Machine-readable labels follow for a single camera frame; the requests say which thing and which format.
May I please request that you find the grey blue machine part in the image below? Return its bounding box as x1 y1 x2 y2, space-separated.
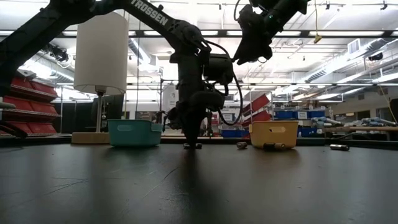
310 116 343 128
361 117 398 127

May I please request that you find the yellow hanging plug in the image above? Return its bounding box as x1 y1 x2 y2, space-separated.
312 0 323 45

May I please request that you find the white lamp with wooden base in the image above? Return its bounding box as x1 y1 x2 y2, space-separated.
71 11 130 145

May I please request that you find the wooden workbench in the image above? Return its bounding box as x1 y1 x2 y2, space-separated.
323 125 398 133

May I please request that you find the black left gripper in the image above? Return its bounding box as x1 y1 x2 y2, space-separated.
177 53 224 148

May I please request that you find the row of blue bins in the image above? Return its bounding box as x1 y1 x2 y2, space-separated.
273 110 326 121

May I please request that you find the black overhead beam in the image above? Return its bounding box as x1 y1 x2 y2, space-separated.
62 29 398 39

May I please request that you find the teal plastic bin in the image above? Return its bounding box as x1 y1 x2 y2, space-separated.
107 119 164 148

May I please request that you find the white ceiling vent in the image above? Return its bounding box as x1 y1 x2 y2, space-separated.
347 39 361 55

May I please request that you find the black ceiling device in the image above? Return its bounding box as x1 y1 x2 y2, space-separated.
46 43 70 63

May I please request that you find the white background panel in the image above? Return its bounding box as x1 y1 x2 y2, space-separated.
162 85 180 112

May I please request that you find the blue storage bin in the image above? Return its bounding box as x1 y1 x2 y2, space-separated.
297 127 326 139
221 129 249 139

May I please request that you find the dark cabinet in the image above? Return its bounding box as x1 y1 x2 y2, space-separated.
91 95 125 133

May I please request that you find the tilted red bin rack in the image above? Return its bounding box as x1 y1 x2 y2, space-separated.
243 93 272 122

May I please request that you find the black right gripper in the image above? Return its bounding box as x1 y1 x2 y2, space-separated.
233 4 275 65

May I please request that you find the black left camera cable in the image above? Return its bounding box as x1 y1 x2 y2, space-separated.
203 39 244 126

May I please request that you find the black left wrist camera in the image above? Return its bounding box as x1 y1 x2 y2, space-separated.
203 53 234 85

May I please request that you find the yellow plastic bin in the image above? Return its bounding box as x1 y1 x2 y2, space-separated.
248 120 300 150

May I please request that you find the red storage bin rack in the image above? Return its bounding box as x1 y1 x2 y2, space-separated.
0 68 62 140

